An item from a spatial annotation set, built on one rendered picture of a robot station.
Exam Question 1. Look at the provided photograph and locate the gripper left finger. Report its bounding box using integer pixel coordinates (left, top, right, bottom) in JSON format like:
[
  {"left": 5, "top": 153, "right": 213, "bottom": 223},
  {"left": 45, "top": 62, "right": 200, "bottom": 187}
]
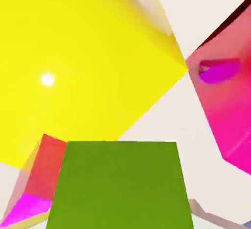
[{"left": 5, "top": 210, "right": 51, "bottom": 229}]

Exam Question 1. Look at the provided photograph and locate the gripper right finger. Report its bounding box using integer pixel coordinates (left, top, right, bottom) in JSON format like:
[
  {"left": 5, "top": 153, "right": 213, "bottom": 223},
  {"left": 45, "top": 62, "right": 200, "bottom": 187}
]
[{"left": 188, "top": 198, "right": 251, "bottom": 229}]

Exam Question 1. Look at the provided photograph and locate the small green cube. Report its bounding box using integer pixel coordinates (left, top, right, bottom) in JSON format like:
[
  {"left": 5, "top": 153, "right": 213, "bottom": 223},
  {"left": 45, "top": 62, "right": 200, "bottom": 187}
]
[{"left": 46, "top": 140, "right": 195, "bottom": 229}]

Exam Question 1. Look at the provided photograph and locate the small magenta cube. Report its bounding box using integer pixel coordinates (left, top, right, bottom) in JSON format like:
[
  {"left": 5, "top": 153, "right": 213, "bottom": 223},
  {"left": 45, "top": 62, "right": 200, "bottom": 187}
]
[{"left": 0, "top": 133, "right": 68, "bottom": 229}]

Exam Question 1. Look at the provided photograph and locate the large pink box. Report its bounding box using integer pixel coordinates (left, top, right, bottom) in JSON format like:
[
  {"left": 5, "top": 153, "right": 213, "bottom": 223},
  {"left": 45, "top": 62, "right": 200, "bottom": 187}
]
[{"left": 185, "top": 0, "right": 251, "bottom": 176}]

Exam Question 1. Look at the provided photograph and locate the large yellow box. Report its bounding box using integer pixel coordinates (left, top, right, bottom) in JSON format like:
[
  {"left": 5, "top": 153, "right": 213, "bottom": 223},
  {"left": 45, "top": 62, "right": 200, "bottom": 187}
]
[{"left": 0, "top": 0, "right": 189, "bottom": 170}]

